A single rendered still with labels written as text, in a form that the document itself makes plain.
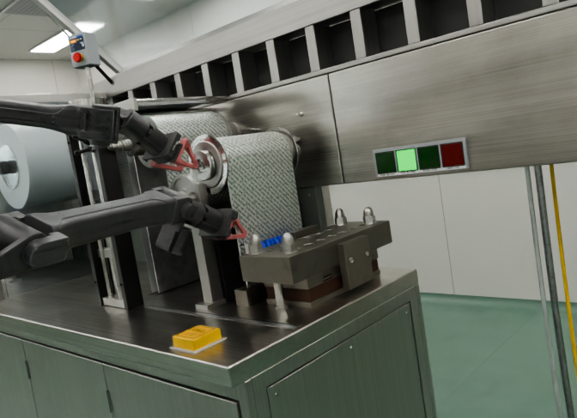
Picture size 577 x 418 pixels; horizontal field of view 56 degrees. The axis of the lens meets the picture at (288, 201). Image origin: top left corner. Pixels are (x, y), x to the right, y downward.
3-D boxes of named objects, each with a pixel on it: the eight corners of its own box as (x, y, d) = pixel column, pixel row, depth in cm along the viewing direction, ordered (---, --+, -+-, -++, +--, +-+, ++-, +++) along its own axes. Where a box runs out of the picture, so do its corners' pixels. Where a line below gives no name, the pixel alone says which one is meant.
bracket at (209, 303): (194, 309, 136) (173, 189, 134) (214, 301, 141) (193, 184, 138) (206, 311, 133) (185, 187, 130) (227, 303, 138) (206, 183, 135)
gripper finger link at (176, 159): (198, 178, 128) (169, 156, 123) (179, 180, 133) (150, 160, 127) (209, 154, 131) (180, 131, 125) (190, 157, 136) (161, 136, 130)
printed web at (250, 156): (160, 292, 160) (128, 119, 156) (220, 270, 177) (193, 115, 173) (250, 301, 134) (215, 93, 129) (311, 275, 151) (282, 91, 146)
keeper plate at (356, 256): (343, 289, 129) (337, 244, 128) (367, 277, 136) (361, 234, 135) (352, 290, 127) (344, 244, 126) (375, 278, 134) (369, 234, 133)
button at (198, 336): (173, 348, 110) (171, 336, 109) (201, 335, 115) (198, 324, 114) (195, 352, 105) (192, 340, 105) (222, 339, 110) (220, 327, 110)
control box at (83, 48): (69, 68, 169) (63, 35, 168) (84, 69, 175) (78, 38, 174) (86, 63, 166) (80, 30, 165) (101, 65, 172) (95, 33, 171)
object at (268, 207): (239, 259, 133) (227, 184, 131) (302, 238, 150) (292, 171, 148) (241, 259, 132) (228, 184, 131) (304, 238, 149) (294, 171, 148)
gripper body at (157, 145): (173, 159, 123) (148, 140, 119) (147, 163, 130) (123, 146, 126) (184, 136, 126) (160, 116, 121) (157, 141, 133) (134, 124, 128)
